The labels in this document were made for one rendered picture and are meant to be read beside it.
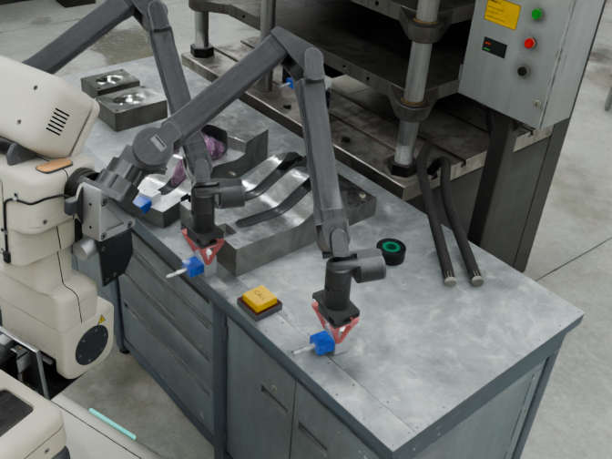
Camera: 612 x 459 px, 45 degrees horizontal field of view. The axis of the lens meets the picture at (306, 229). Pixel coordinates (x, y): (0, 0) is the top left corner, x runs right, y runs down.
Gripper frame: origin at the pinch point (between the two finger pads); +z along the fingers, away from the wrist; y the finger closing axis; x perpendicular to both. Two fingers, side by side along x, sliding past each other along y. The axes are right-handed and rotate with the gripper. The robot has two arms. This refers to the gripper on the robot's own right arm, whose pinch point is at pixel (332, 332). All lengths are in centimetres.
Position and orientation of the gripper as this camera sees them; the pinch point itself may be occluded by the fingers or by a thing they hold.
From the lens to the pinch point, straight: 166.9
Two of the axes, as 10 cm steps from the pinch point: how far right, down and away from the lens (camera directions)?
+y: -5.0, -5.1, 6.9
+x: -8.6, 2.5, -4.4
